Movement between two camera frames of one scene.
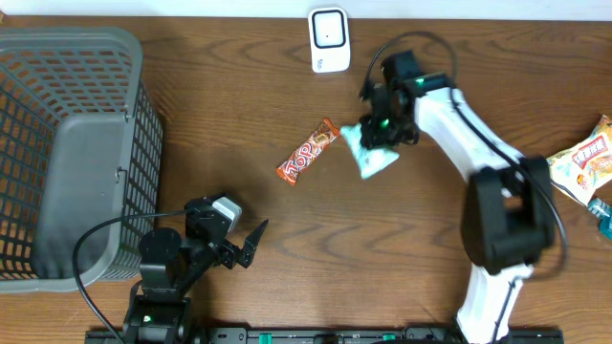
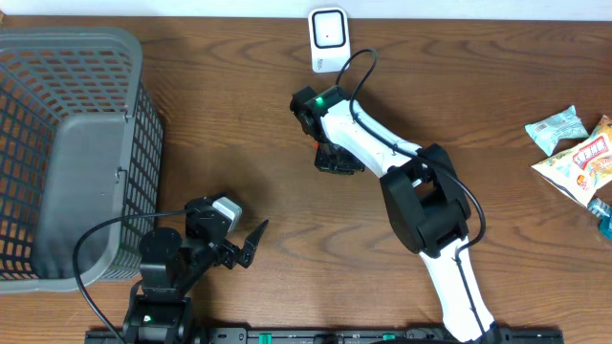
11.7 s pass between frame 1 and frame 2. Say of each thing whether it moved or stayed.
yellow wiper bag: stayed
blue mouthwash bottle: stayed
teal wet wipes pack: moved
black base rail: stayed
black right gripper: moved
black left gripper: stayed
